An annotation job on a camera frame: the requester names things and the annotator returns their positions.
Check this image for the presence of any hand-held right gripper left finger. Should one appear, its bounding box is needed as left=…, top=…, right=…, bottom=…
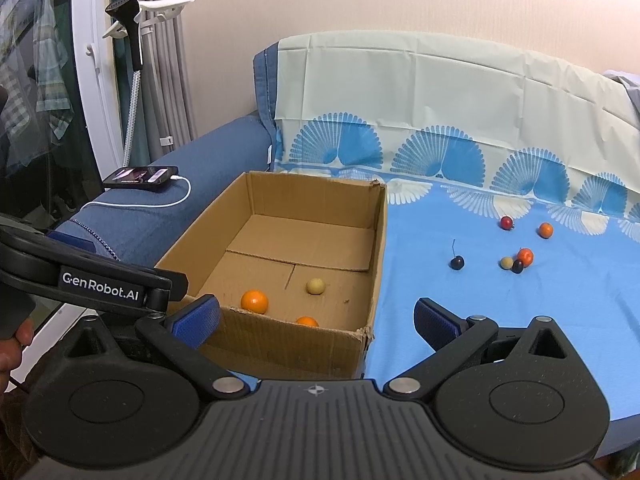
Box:
left=52, top=294, right=258, bottom=401

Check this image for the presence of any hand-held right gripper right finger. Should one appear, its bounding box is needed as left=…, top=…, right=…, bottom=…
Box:
left=382, top=297, right=583, bottom=396

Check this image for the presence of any brown cardboard box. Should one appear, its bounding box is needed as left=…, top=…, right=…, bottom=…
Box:
left=155, top=170, right=388, bottom=381

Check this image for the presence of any person's left hand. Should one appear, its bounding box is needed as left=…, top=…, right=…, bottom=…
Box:
left=0, top=317, right=35, bottom=396

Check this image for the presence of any blue fan-print sheet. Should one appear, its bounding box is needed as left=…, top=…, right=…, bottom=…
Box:
left=272, top=30, right=640, bottom=456

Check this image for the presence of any black smartphone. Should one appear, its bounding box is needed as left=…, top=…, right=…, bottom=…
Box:
left=102, top=166, right=180, bottom=192

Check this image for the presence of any blue sofa armrest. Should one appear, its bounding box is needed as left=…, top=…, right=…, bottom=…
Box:
left=52, top=45, right=281, bottom=281

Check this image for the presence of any plaid shirt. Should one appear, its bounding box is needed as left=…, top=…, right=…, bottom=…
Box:
left=0, top=0, right=73, bottom=141

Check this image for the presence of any garment steamer on stand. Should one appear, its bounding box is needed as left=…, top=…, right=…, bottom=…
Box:
left=112, top=0, right=198, bottom=161

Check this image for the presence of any black garment steamer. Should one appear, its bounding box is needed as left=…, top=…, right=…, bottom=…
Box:
left=105, top=0, right=147, bottom=168

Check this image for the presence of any white plastic hanger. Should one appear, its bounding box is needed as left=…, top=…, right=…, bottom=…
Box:
left=85, top=0, right=197, bottom=68

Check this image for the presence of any pale grey cloth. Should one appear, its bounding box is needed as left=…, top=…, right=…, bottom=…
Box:
left=602, top=70, right=640, bottom=126

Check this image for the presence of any white charging cable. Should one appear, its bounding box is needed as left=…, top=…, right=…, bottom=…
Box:
left=80, top=175, right=192, bottom=211

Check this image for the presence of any white door frame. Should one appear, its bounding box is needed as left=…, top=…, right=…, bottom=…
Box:
left=70, top=0, right=126, bottom=166

